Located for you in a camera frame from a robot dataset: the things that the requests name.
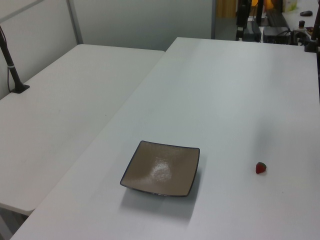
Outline red strawberry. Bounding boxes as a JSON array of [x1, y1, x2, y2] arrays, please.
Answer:
[[255, 161, 268, 175]]

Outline brown square ceramic plate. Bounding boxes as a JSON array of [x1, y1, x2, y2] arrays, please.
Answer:
[[119, 140, 201, 198]]

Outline black electronics box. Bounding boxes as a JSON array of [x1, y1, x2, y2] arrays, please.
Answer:
[[262, 25, 293, 45]]

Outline green white carton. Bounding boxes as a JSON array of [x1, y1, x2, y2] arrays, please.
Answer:
[[283, 0, 299, 12]]

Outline grey metal partition post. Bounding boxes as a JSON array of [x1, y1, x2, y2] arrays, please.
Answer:
[[210, 0, 217, 40]]

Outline black camera pole with tape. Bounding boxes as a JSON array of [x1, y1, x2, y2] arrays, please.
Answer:
[[0, 24, 31, 95]]

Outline black camera pole with clamp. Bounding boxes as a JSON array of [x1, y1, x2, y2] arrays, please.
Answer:
[[303, 0, 320, 53]]

